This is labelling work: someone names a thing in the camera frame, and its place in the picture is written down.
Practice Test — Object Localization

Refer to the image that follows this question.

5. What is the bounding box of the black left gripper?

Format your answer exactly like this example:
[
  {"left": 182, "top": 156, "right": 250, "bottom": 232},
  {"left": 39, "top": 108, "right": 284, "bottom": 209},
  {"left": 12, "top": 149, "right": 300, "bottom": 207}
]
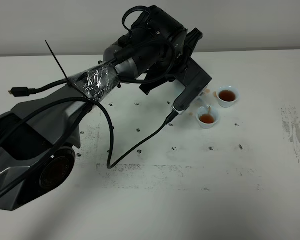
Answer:
[{"left": 139, "top": 28, "right": 212, "bottom": 95}]

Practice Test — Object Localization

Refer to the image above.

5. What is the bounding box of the light blue porcelain teapot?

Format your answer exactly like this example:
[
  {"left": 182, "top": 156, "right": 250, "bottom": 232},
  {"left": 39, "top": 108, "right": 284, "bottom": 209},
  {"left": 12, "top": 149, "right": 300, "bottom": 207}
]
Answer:
[{"left": 173, "top": 81, "right": 208, "bottom": 115}]

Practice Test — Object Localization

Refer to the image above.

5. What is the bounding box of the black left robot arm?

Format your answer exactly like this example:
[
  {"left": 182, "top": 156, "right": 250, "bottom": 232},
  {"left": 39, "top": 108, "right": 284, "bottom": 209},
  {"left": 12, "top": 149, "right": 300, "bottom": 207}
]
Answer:
[{"left": 0, "top": 6, "right": 212, "bottom": 211}]

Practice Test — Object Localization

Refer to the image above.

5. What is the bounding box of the far light blue teacup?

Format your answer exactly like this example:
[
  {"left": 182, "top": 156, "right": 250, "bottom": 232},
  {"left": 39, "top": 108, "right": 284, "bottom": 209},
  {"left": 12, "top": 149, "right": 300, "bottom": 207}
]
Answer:
[{"left": 216, "top": 85, "right": 240, "bottom": 108}]

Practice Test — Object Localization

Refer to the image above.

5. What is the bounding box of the light blue teacup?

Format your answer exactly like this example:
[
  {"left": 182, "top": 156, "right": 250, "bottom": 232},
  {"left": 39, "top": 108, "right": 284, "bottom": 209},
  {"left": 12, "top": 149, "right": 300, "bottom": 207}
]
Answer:
[
  {"left": 195, "top": 105, "right": 220, "bottom": 129},
  {"left": 216, "top": 85, "right": 240, "bottom": 108}
]

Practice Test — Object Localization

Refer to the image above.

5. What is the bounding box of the near light blue teacup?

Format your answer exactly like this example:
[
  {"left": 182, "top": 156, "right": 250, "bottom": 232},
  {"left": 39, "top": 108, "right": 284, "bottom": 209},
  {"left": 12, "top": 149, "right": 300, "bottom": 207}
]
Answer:
[{"left": 195, "top": 105, "right": 220, "bottom": 129}]

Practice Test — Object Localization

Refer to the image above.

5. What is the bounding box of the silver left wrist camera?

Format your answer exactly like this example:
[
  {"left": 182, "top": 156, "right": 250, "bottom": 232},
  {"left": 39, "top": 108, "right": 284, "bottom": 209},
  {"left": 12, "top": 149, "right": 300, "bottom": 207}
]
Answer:
[{"left": 172, "top": 76, "right": 207, "bottom": 115}]

